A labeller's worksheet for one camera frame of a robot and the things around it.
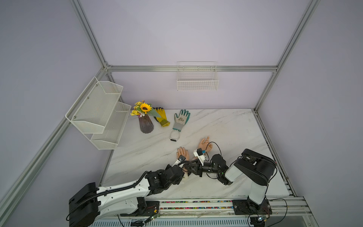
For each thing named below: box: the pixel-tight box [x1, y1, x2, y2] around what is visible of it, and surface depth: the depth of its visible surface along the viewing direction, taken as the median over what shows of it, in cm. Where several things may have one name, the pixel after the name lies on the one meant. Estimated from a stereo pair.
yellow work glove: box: [152, 106, 171, 128], surface depth 115 cm
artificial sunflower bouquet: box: [130, 100, 162, 118], surface depth 90 cm
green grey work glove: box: [172, 109, 191, 132], surface depth 114 cm
